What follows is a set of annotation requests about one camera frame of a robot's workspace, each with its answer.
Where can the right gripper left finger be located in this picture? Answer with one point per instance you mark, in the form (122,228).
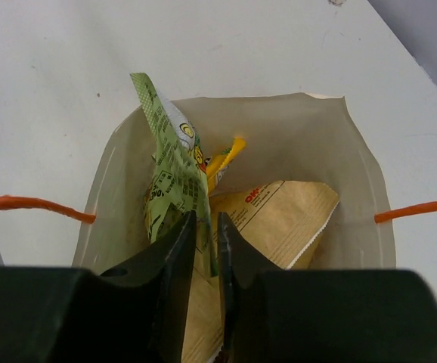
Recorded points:
(156,283)

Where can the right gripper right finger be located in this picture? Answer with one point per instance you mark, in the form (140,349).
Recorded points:
(239,262)

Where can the brown chips bag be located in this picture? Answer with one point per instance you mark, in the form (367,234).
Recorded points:
(283,220)

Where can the green snack packet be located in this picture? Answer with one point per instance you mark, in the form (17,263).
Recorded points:
(179,182)

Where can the yellow m&m's packet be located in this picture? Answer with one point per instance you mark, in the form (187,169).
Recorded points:
(217,165)

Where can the beige paper bag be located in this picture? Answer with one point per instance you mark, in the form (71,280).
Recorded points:
(364,156)

